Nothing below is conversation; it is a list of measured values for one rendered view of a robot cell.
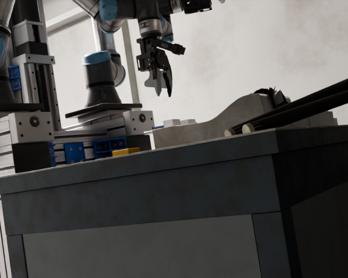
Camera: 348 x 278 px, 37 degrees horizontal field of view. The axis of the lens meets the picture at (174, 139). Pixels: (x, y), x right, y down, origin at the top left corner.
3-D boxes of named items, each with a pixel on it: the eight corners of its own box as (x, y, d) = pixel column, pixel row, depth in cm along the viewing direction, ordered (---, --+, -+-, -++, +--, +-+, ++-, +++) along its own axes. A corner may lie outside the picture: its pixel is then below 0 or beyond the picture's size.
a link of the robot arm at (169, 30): (152, 41, 212) (148, 15, 212) (158, 47, 223) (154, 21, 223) (170, 37, 210) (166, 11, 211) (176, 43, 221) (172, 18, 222)
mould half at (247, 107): (156, 158, 164) (149, 116, 165) (195, 153, 187) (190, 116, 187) (311, 132, 139) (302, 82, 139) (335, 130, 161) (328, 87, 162)
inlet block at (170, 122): (141, 141, 174) (139, 126, 174) (149, 140, 178) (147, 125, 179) (174, 135, 167) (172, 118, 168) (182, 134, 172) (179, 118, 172)
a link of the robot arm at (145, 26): (164, 21, 175) (151, 17, 168) (167, 34, 175) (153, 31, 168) (146, 27, 179) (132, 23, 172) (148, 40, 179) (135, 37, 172)
